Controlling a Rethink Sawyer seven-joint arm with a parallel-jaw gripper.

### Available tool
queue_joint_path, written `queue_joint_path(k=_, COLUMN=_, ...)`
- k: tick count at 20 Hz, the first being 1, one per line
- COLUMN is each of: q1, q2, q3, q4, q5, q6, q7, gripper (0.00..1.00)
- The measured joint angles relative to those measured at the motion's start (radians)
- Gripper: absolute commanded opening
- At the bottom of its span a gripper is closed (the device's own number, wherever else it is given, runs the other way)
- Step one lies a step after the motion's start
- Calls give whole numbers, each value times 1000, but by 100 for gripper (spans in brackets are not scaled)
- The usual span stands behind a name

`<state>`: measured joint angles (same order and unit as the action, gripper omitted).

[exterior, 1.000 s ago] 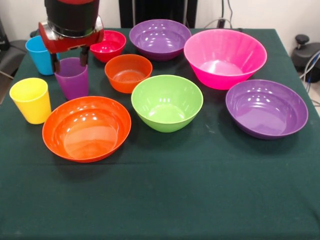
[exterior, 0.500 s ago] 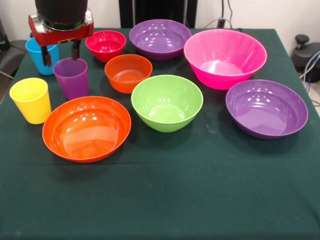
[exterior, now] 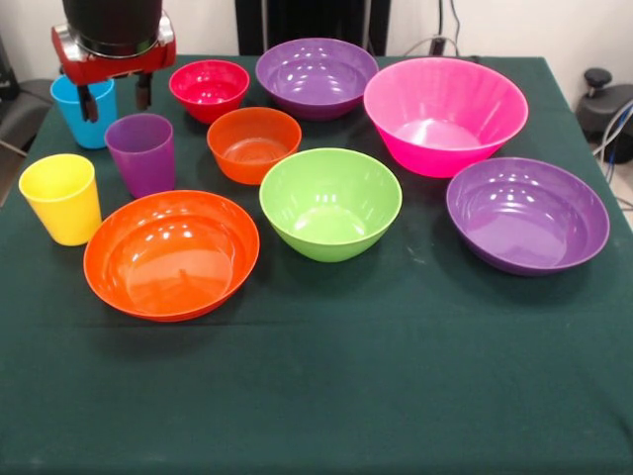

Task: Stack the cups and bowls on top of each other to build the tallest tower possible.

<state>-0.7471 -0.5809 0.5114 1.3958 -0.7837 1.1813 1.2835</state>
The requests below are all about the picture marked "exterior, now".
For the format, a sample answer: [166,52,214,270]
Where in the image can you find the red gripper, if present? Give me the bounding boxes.
[50,13,178,124]

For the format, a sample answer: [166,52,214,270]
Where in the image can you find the blue plastic cup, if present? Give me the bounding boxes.
[49,73,119,150]

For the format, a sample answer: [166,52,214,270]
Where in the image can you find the purple plastic cup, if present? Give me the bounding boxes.
[104,113,176,200]

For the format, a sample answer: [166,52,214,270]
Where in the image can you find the small orange bowl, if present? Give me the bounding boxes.
[206,106,303,187]

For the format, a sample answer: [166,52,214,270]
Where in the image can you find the large pink bowl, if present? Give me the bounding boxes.
[363,56,530,179]

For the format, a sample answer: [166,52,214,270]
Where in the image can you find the small red bowl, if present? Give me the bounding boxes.
[168,59,251,126]

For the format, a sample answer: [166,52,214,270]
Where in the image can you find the black chair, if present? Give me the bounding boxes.
[0,34,53,157]

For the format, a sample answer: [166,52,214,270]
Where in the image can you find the yellow plastic cup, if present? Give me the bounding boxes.
[18,153,103,247]

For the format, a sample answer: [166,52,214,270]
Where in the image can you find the large orange bowl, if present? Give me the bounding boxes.
[82,189,261,324]

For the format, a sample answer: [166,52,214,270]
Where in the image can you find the purple bowl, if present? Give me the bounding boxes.
[254,38,381,123]
[445,156,611,277]

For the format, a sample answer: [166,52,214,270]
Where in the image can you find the green bowl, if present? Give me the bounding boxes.
[258,146,404,263]

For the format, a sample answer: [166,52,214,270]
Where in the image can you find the dark green table cloth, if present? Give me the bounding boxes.
[0,52,633,475]

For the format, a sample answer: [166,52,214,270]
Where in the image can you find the black equipment with knob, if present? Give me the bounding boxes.
[576,67,633,164]

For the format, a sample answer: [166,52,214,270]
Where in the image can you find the grey cable with plug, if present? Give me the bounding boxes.
[403,34,462,58]

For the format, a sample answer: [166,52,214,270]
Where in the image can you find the black hanging cable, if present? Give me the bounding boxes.
[447,0,464,55]

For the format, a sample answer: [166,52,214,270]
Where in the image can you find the grey and blue cables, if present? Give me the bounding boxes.
[590,98,633,164]

